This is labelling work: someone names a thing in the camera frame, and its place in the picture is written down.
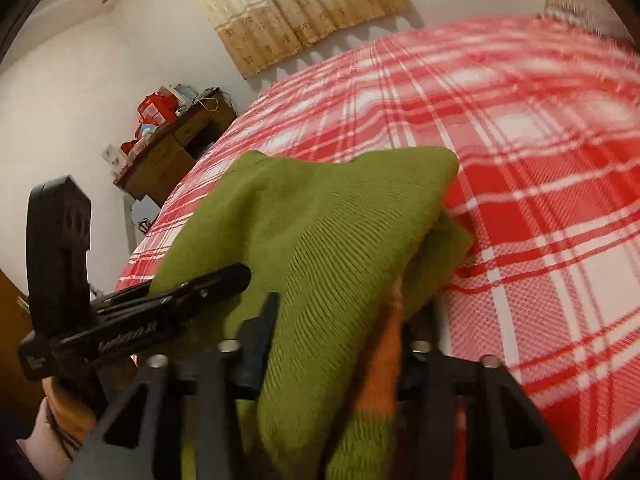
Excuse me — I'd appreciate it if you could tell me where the red gift box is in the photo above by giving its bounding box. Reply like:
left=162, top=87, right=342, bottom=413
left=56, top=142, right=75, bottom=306
left=137, top=91, right=181, bottom=126

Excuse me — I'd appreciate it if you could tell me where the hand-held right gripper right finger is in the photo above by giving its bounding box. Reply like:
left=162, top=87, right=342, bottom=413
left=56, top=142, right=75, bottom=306
left=400, top=325, right=568, bottom=480

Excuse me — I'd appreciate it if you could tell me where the person's left hand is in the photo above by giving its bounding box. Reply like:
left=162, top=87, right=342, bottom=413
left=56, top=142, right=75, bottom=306
left=17, top=399, right=76, bottom=478

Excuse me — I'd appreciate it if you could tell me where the beige patterned curtain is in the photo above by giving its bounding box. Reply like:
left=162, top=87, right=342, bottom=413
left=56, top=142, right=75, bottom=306
left=170, top=0, right=411, bottom=80

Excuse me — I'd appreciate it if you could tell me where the brown wooden desk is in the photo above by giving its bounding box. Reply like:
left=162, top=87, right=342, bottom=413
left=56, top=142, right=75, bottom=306
left=114, top=87, right=238, bottom=206

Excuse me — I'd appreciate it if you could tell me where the olive green knit sweater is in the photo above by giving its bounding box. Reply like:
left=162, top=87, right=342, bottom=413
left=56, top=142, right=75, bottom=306
left=150, top=146, right=475, bottom=480

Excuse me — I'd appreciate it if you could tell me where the red plaid bed blanket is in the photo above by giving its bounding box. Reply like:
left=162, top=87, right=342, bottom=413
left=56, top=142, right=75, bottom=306
left=114, top=15, right=640, bottom=480

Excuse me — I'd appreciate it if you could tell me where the brown wooden door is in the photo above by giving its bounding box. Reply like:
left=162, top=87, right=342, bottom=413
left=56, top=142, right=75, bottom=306
left=0, top=270, right=43, bottom=426

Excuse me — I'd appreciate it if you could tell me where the white printed cardboard box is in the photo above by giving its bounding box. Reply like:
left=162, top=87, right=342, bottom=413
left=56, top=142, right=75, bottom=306
left=131, top=200, right=161, bottom=233

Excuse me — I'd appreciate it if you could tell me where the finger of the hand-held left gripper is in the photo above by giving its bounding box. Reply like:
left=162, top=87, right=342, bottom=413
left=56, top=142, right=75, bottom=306
left=100, top=262, right=252, bottom=321

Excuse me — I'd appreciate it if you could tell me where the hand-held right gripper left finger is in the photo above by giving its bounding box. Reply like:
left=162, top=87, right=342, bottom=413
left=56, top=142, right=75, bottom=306
left=70, top=292, right=281, bottom=480

